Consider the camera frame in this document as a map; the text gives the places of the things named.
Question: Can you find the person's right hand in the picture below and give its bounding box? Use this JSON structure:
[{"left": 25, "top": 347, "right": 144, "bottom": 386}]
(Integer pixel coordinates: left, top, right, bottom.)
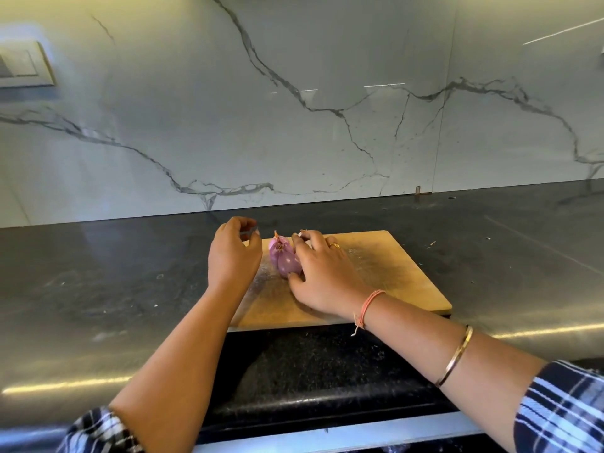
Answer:
[{"left": 286, "top": 230, "right": 371, "bottom": 319}]

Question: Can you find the person's left hand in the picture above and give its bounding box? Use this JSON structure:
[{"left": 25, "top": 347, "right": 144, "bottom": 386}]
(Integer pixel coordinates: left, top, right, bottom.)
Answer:
[{"left": 206, "top": 216, "right": 264, "bottom": 296}]

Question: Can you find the red onion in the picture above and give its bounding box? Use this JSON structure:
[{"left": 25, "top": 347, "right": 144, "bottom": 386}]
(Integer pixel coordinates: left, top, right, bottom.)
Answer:
[{"left": 268, "top": 231, "right": 305, "bottom": 276}]

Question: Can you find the person's right forearm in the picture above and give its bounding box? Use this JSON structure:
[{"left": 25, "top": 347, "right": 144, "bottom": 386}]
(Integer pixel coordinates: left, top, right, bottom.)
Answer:
[{"left": 354, "top": 295, "right": 549, "bottom": 449}]

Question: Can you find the person's left forearm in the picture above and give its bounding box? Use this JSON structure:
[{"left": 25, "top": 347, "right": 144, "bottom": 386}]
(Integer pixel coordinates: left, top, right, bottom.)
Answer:
[{"left": 108, "top": 282, "right": 247, "bottom": 453}]

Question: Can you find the wooden cutting board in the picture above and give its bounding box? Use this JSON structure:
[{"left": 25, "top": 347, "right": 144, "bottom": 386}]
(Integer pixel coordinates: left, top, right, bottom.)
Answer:
[{"left": 226, "top": 230, "right": 454, "bottom": 333}]

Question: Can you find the gold bangle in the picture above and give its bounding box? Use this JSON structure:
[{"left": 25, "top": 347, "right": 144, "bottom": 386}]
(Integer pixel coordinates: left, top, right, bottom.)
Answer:
[{"left": 435, "top": 324, "right": 475, "bottom": 389}]

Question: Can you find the metal counter edge strip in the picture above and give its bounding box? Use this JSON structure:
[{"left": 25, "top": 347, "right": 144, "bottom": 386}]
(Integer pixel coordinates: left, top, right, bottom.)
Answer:
[{"left": 193, "top": 411, "right": 487, "bottom": 453}]

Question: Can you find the black white plaid sleeve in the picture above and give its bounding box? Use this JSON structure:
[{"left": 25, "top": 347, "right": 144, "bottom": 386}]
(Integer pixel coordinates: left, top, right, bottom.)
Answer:
[{"left": 57, "top": 405, "right": 145, "bottom": 453}]

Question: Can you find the orange thread bracelet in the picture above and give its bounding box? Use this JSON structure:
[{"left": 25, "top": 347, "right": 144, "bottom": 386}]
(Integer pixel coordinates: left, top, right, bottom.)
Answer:
[{"left": 351, "top": 288, "right": 386, "bottom": 338}]

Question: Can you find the white wall switch plate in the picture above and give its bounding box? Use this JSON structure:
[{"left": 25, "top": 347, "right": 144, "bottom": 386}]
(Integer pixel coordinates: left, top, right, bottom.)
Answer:
[{"left": 0, "top": 40, "right": 57, "bottom": 89}]

